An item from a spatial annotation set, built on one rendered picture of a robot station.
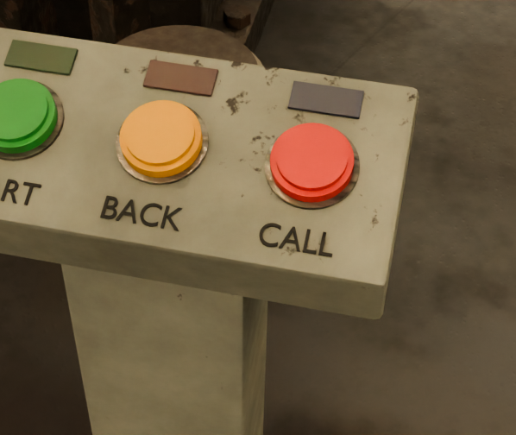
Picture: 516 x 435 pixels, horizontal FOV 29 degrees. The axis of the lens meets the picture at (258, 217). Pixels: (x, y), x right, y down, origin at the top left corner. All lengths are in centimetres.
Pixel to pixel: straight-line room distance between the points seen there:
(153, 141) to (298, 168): 7
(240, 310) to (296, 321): 67
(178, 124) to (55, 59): 8
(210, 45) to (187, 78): 19
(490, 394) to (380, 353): 13
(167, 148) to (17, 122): 8
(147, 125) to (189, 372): 15
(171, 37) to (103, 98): 20
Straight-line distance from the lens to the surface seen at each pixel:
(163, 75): 51
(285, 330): 118
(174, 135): 48
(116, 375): 59
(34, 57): 54
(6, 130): 50
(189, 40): 70
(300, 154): 47
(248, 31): 150
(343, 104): 50
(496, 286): 126
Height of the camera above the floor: 92
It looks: 45 degrees down
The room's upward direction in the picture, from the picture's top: 1 degrees clockwise
